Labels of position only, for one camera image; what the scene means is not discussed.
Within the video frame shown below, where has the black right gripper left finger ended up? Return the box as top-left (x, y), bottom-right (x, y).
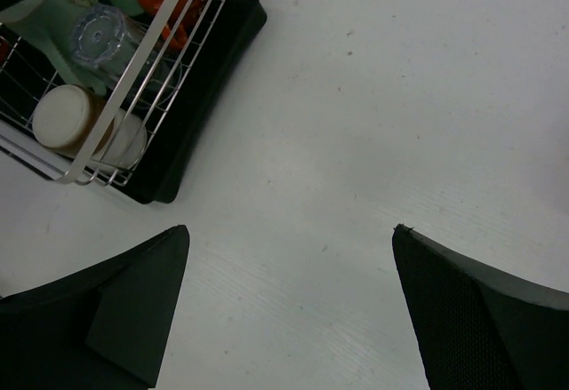
top-left (1, 225), bottom-right (189, 389)

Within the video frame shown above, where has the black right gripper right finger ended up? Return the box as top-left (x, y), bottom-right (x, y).
top-left (392, 224), bottom-right (568, 389)

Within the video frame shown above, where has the white brown cup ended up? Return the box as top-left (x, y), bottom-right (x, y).
top-left (32, 84), bottom-right (147, 174)

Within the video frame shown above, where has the clear glass cup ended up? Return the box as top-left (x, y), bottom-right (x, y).
top-left (68, 4), bottom-right (182, 110)

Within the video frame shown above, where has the large green mug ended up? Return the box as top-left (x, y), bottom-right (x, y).
top-left (1, 0), bottom-right (107, 96)

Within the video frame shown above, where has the black drip tray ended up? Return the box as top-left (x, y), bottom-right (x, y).
top-left (1, 0), bottom-right (267, 204)

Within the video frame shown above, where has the metal wire dish rack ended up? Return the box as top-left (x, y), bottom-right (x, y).
top-left (1, 0), bottom-right (210, 184)

